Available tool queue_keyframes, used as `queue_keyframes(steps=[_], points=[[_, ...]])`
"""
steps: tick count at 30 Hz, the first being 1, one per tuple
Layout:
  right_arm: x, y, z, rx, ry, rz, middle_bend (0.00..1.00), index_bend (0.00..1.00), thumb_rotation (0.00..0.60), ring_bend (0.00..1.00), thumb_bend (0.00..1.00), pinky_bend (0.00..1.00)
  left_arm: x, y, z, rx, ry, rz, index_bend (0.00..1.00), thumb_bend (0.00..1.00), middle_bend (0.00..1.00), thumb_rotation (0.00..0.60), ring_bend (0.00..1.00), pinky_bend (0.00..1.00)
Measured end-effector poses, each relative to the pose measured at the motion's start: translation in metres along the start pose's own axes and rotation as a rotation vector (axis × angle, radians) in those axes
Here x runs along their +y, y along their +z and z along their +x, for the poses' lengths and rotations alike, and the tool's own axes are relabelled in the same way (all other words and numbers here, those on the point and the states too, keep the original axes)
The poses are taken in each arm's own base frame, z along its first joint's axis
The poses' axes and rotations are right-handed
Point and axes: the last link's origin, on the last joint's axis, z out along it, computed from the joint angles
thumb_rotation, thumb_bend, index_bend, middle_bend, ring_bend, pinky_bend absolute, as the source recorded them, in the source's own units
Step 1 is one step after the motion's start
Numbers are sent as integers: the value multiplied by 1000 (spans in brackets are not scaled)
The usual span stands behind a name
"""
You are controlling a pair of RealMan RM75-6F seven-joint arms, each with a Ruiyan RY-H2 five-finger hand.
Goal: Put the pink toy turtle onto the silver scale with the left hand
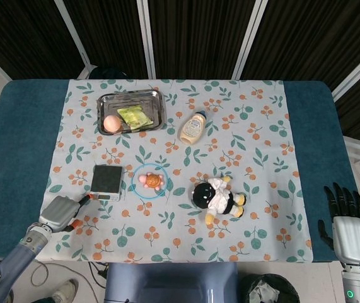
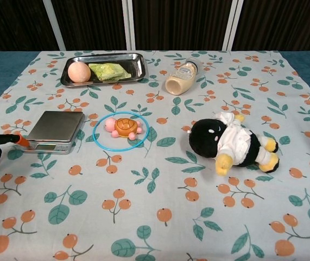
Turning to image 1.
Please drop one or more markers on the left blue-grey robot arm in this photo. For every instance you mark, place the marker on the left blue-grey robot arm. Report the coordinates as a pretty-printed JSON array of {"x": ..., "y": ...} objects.
[{"x": 15, "y": 259}]

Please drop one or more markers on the white sneaker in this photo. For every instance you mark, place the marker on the white sneaker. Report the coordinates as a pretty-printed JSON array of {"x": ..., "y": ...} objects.
[{"x": 65, "y": 290}]

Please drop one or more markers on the rectangular metal tray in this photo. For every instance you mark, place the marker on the rectangular metal tray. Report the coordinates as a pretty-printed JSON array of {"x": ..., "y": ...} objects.
[{"x": 135, "y": 99}]

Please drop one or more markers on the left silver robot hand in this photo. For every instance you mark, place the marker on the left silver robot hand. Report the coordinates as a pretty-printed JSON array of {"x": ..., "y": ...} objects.
[{"x": 58, "y": 213}]

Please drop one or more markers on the black trash bin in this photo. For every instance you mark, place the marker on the black trash bin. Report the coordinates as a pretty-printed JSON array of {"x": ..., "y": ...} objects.
[{"x": 271, "y": 288}]

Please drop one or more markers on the peach egg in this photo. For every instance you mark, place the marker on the peach egg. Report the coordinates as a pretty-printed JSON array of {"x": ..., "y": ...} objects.
[{"x": 113, "y": 123}]

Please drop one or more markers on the small digital kitchen scale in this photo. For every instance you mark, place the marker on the small digital kitchen scale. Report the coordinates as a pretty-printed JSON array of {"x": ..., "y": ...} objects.
[{"x": 106, "y": 178}]

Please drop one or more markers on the cream mayonnaise bottle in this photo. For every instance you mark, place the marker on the cream mayonnaise bottle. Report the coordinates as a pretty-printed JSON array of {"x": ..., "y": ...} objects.
[{"x": 191, "y": 129}]

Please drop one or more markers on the pink orange turtle toy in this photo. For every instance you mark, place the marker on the pink orange turtle toy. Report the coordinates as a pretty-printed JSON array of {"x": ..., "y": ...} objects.
[{"x": 153, "y": 180}]

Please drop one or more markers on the dark folding screen white frame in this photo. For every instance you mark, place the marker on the dark folding screen white frame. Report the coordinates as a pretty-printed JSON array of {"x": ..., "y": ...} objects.
[{"x": 192, "y": 34}]

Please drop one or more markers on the black white plush doll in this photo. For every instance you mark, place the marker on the black white plush doll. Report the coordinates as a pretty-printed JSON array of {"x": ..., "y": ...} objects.
[{"x": 203, "y": 194}]

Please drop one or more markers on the green snack packet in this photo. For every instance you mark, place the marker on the green snack packet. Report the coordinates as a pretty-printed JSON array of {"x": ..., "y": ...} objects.
[{"x": 134, "y": 116}]

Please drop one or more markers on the teal table cover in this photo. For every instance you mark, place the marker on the teal table cover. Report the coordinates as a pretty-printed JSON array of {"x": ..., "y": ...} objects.
[{"x": 25, "y": 132}]

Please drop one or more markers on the fruit leaf print tablecloth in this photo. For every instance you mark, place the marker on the fruit leaf print tablecloth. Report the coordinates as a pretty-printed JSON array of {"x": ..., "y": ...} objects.
[{"x": 179, "y": 233}]

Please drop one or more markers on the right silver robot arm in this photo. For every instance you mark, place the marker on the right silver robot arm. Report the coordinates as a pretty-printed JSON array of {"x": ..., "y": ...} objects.
[{"x": 357, "y": 284}]

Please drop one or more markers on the blue-grey robot torso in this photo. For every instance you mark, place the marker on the blue-grey robot torso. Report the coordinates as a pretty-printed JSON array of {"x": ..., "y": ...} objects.
[{"x": 170, "y": 284}]

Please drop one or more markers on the dark chair behind table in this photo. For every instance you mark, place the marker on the dark chair behind table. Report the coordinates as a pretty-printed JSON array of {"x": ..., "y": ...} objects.
[{"x": 107, "y": 72}]

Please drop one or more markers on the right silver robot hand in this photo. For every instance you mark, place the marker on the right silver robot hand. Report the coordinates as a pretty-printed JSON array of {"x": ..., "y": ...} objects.
[{"x": 353, "y": 236}]

